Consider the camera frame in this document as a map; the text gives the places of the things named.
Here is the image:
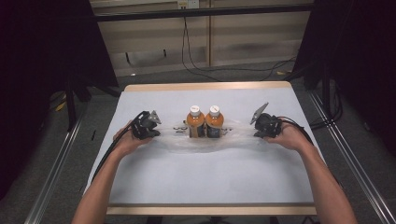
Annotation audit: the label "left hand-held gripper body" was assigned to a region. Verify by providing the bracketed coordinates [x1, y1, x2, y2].
[130, 110, 163, 140]

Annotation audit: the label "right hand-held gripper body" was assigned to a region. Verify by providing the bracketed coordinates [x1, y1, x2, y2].
[250, 102, 283, 138]

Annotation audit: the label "clear plastic bag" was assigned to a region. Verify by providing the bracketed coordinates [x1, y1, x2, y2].
[162, 119, 265, 155]

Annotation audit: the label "person's left hand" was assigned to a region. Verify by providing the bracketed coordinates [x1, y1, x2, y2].
[112, 122, 153, 157]

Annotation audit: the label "person's right hand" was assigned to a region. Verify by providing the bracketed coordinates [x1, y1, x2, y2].
[264, 121, 309, 153]

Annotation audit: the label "orange juice bottle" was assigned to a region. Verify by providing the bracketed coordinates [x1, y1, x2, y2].
[186, 105, 206, 138]
[205, 105, 225, 139]

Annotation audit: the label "white table mat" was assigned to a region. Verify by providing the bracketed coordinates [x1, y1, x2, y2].
[87, 87, 325, 205]

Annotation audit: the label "black metal stand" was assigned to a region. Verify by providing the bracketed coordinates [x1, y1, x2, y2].
[303, 62, 332, 119]
[64, 74, 92, 132]

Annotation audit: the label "wooden table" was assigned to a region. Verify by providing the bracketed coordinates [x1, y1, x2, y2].
[106, 81, 318, 217]

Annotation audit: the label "black horizontal bar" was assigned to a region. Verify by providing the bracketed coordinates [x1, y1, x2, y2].
[94, 3, 314, 22]

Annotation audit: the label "black curtain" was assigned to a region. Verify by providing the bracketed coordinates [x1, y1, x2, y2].
[292, 0, 396, 157]
[0, 0, 120, 200]

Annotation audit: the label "right hand-held gripper cable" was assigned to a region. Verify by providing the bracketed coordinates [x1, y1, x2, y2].
[277, 116, 315, 147]

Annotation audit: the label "black floor cables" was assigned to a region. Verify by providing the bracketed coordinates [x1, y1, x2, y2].
[309, 78, 344, 130]

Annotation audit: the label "black hanging cable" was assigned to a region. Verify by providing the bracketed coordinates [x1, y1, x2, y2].
[181, 17, 297, 82]

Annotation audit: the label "aluminium floor rail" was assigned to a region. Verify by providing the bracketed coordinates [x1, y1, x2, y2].
[307, 91, 396, 224]
[24, 111, 88, 224]

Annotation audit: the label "white wall socket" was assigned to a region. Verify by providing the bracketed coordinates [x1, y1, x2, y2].
[177, 0, 200, 9]

